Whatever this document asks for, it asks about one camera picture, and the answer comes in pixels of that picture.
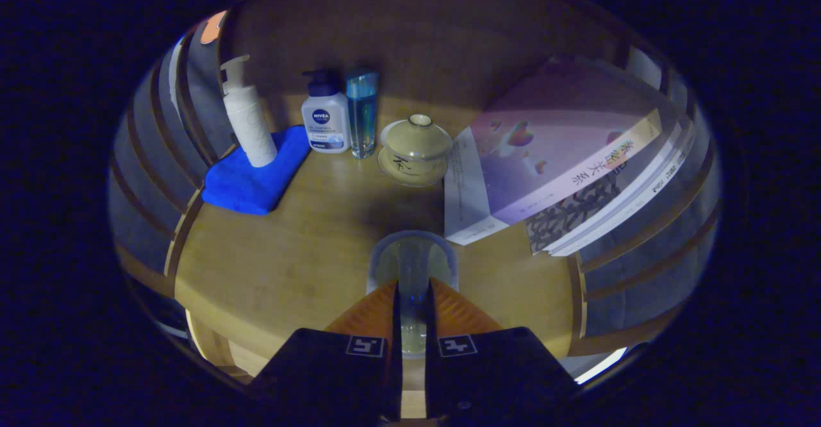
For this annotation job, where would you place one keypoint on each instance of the white lotion bottle dark cap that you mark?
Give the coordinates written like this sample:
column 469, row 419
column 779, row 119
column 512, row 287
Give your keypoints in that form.
column 326, row 125

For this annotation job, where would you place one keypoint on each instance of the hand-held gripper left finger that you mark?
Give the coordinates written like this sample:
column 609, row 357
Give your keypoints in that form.
column 394, row 363

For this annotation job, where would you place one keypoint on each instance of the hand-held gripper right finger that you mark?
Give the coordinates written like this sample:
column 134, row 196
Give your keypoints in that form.
column 431, row 363

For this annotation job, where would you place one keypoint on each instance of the purple book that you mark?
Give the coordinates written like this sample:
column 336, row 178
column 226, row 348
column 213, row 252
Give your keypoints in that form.
column 545, row 151

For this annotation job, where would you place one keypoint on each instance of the white pump bottle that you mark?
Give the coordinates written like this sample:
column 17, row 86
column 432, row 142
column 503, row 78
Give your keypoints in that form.
column 253, row 125

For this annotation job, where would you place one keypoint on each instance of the lidded ceramic tea cup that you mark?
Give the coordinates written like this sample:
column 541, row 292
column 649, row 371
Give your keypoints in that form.
column 415, row 148

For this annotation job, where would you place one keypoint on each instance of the blue folded cloth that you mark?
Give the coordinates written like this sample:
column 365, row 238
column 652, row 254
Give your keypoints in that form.
column 250, row 186

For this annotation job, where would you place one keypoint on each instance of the dark patterned book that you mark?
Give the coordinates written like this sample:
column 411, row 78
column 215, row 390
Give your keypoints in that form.
column 571, row 212

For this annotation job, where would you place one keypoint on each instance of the wooden cabinet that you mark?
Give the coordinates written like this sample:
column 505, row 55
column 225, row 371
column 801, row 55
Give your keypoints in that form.
column 436, row 29

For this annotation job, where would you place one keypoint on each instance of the slim blue bottle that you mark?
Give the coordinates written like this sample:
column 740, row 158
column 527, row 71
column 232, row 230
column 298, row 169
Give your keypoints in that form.
column 362, row 119

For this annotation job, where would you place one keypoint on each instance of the wooden countertop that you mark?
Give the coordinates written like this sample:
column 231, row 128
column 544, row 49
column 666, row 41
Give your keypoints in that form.
column 308, row 247

